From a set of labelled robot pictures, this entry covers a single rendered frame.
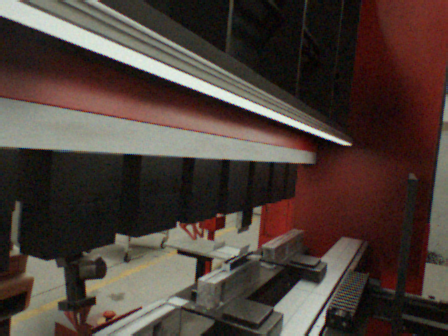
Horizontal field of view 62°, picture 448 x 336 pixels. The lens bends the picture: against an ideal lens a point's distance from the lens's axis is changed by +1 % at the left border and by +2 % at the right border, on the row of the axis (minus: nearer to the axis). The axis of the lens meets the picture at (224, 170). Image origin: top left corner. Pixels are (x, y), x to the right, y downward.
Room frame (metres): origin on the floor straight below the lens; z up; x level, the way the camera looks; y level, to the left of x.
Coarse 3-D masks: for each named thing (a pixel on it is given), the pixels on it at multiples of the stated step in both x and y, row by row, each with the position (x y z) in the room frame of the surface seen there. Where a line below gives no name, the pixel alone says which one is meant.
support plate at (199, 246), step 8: (176, 240) 1.42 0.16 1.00; (184, 240) 1.44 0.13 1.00; (192, 240) 1.45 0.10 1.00; (200, 240) 1.46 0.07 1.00; (208, 240) 1.47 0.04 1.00; (176, 248) 1.34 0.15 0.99; (184, 248) 1.32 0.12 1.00; (192, 248) 1.33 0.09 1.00; (200, 248) 1.34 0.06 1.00; (208, 248) 1.35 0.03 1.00; (240, 248) 1.40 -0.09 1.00; (208, 256) 1.28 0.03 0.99; (216, 256) 1.26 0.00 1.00; (224, 256) 1.27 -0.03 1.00
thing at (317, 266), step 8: (248, 256) 1.28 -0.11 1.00; (256, 256) 1.29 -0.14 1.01; (296, 256) 1.23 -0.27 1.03; (304, 256) 1.24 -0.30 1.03; (280, 264) 1.23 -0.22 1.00; (288, 264) 1.17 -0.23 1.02; (296, 264) 1.17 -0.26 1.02; (304, 264) 1.16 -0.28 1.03; (312, 264) 1.16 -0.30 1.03; (320, 264) 1.20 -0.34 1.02; (288, 272) 1.17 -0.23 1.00; (296, 272) 1.16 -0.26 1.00; (304, 272) 1.15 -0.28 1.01; (312, 272) 1.14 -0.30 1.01; (320, 272) 1.14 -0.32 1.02; (312, 280) 1.14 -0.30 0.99; (320, 280) 1.15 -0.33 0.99
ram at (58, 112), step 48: (0, 48) 0.46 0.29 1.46; (48, 48) 0.52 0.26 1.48; (0, 96) 0.47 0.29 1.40; (48, 96) 0.53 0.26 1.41; (96, 96) 0.61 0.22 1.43; (144, 96) 0.71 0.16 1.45; (192, 96) 0.87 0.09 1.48; (0, 144) 0.47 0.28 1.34; (48, 144) 0.53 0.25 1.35; (96, 144) 0.61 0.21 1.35; (144, 144) 0.72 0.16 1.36; (192, 144) 0.88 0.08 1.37; (240, 144) 1.13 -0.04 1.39; (288, 144) 1.58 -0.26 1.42
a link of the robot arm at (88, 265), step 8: (80, 256) 1.13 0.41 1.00; (88, 256) 1.11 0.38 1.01; (96, 256) 1.10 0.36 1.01; (64, 264) 1.08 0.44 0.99; (80, 264) 1.10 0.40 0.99; (88, 264) 1.09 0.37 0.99; (96, 264) 1.08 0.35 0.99; (104, 264) 1.12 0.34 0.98; (80, 272) 1.09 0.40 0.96; (88, 272) 1.08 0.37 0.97; (96, 272) 1.08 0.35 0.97; (104, 272) 1.11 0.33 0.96; (88, 280) 1.10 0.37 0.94
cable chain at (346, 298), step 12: (348, 276) 1.06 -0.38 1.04; (360, 276) 1.07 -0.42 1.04; (348, 288) 0.96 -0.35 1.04; (360, 288) 0.97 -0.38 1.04; (336, 300) 0.86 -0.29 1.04; (348, 300) 0.87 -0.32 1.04; (360, 300) 0.92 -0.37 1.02; (336, 312) 0.82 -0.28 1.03; (348, 312) 0.81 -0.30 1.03; (324, 324) 0.81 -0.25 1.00; (336, 324) 0.80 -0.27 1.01; (348, 324) 0.78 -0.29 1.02
